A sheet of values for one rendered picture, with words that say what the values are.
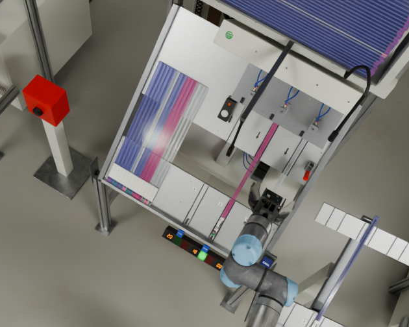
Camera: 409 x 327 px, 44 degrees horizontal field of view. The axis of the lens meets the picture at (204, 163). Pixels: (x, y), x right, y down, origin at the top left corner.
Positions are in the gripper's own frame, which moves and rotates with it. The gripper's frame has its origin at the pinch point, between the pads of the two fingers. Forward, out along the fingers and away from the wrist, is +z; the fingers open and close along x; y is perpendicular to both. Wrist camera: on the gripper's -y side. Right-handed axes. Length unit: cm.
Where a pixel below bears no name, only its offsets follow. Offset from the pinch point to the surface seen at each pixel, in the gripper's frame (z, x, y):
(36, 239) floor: 20, 87, -107
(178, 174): 7.1, 32.8, -17.3
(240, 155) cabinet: 46, 18, -21
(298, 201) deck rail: 9.1, -8.8, -3.1
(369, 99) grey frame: 20.8, -11.0, 36.3
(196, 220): 4.3, 19.1, -29.7
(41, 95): 12, 96, -22
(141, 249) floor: 40, 40, -96
